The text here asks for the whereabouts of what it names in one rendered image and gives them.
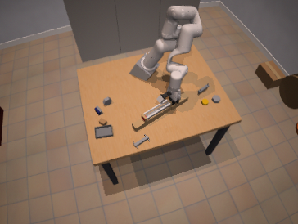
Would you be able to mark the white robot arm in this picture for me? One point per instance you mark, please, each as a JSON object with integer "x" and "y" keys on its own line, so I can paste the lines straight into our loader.
{"x": 181, "y": 41}

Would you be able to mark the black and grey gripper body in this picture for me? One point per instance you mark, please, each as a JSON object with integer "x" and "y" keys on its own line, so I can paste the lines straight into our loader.
{"x": 175, "y": 95}

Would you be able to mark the yellow short cylinder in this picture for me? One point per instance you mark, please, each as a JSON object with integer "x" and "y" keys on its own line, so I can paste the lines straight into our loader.
{"x": 204, "y": 102}

